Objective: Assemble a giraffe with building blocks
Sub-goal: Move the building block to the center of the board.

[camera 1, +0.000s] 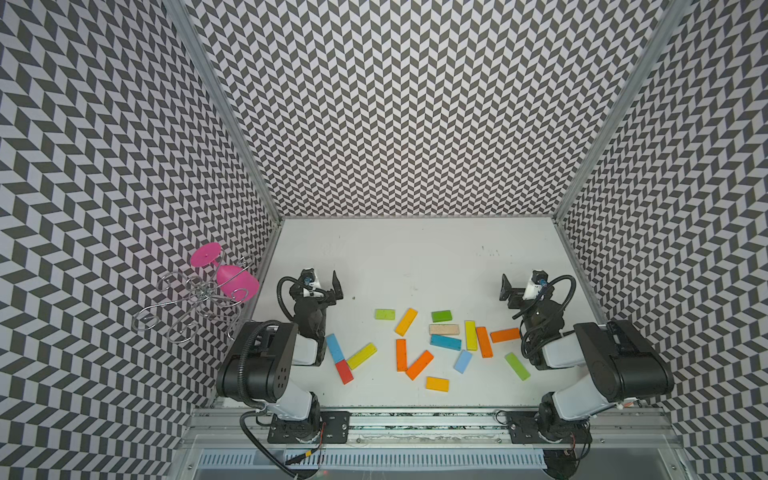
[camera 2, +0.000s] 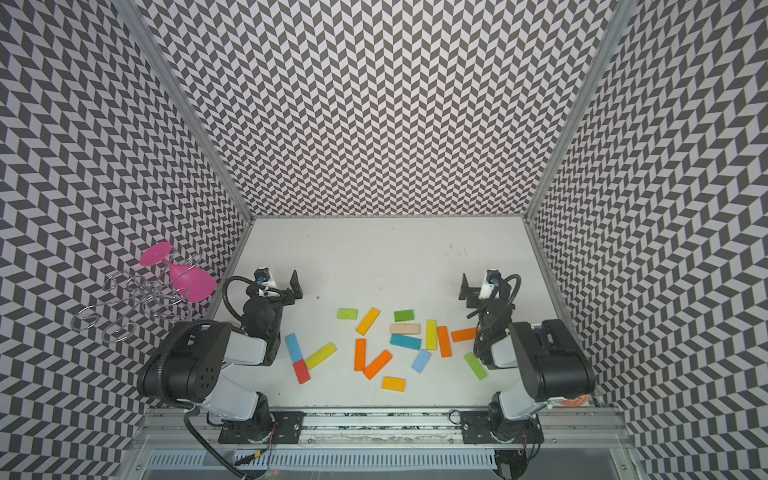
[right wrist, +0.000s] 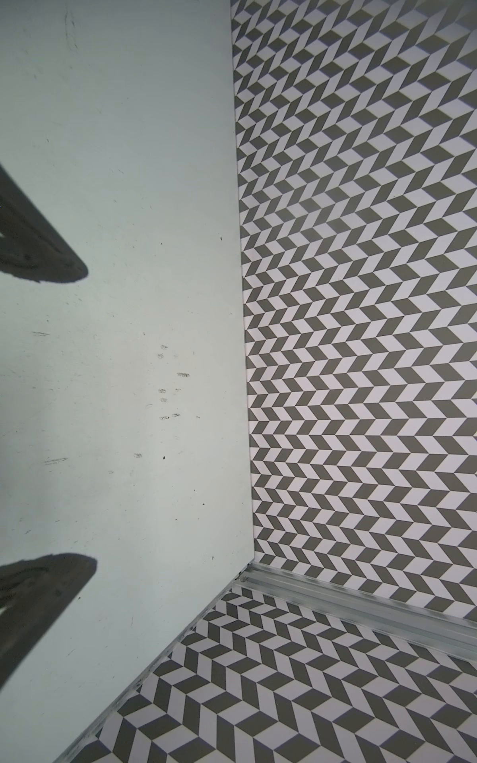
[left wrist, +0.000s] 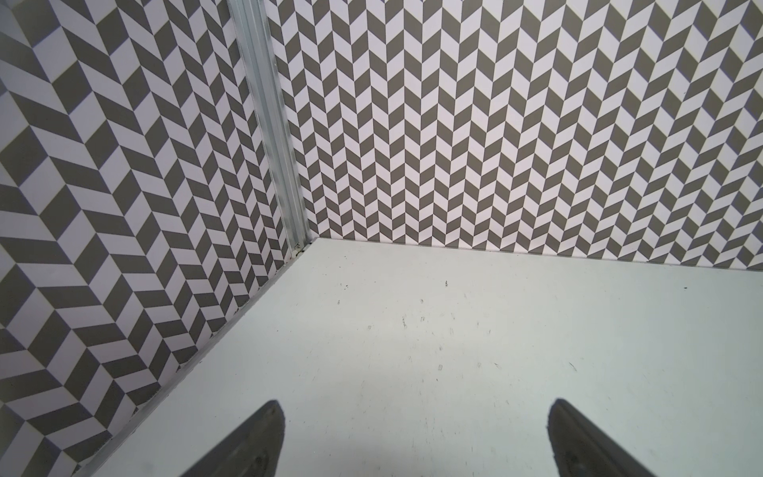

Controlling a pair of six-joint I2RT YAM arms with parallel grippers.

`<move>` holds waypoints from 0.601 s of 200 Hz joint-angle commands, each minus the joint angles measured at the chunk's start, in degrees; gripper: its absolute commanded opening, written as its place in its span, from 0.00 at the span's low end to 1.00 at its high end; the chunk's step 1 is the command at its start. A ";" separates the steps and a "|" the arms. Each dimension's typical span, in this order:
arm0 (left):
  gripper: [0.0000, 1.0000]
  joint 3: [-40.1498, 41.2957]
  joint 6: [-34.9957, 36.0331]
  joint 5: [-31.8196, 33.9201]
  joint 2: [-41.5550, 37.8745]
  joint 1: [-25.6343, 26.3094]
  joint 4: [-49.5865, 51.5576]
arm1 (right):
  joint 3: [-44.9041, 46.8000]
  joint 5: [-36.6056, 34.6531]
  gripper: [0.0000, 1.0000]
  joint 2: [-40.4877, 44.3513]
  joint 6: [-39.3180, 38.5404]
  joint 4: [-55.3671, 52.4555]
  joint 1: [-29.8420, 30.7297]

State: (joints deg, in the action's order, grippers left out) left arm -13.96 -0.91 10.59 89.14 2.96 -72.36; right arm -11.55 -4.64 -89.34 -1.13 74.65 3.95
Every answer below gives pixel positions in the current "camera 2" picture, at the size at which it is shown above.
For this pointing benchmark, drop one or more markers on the green long block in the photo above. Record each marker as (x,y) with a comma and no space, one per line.
(477,368)

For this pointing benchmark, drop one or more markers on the yellow-orange tilted block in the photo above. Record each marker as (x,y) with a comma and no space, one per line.
(367,321)

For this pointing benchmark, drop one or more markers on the silver wire glass rack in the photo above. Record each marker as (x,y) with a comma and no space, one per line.
(130,299)

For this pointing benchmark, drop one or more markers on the orange vertical block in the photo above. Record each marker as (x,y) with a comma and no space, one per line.
(360,354)

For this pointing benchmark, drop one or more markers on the orange patterned bowl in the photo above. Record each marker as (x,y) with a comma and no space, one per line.
(580,401)

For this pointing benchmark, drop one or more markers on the orange diagonal block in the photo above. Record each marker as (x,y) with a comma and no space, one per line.
(377,365)

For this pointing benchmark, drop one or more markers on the yellow block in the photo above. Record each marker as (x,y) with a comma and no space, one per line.
(431,335)

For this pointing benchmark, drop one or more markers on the red small block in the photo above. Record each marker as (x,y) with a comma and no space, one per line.
(301,372)

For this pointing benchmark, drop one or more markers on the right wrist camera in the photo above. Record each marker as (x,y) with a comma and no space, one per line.
(490,284)

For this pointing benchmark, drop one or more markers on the aluminium mounting rail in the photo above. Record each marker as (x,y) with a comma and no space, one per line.
(582,427)

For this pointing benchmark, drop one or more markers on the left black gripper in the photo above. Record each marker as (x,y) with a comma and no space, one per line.
(297,293)

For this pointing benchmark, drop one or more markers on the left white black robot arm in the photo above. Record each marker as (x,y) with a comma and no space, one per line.
(187,369)

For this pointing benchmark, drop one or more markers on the yellow-green long block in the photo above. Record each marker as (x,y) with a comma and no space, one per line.
(320,355)

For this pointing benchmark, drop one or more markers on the light green small block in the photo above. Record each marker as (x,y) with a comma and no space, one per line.
(347,314)

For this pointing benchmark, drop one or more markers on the yellow-orange bottom block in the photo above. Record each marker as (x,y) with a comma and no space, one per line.
(393,384)

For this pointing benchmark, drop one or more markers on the pink plastic wine glass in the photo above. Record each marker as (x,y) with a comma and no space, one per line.
(188,279)

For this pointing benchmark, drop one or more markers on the natural wood block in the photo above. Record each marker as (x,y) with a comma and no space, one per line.
(405,329)

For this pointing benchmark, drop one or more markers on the light blue small block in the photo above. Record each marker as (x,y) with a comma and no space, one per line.
(421,361)

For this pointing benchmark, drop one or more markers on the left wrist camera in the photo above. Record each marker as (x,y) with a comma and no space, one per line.
(263,278)

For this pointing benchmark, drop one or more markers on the teal block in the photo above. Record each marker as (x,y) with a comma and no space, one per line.
(405,341)

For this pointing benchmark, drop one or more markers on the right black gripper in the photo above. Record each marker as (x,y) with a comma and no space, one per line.
(473,293)

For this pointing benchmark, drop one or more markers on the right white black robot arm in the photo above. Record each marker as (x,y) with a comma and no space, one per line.
(550,364)

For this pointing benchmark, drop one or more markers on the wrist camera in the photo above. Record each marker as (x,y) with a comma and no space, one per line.
(490,284)
(263,278)

